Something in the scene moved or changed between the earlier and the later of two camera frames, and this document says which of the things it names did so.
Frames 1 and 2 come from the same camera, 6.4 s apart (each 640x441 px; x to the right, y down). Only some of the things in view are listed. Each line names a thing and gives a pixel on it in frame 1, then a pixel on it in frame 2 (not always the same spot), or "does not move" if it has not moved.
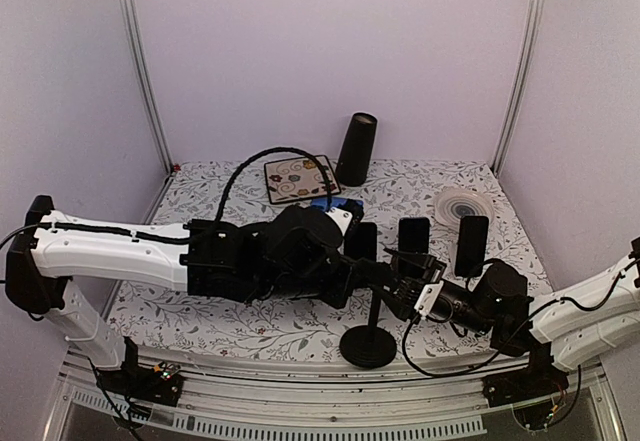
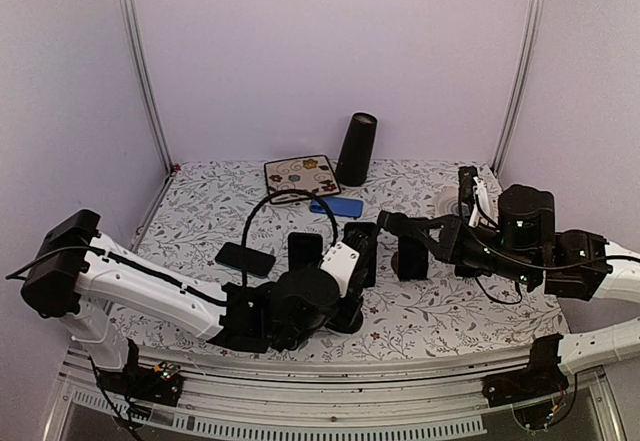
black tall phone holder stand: x=370 y=346 to x=349 y=318
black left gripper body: x=337 y=295 to x=357 y=292
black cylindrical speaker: x=353 y=160 does not move
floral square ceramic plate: x=298 y=179 does not move
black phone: x=361 y=240 does not move
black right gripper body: x=428 y=277 to x=500 y=260
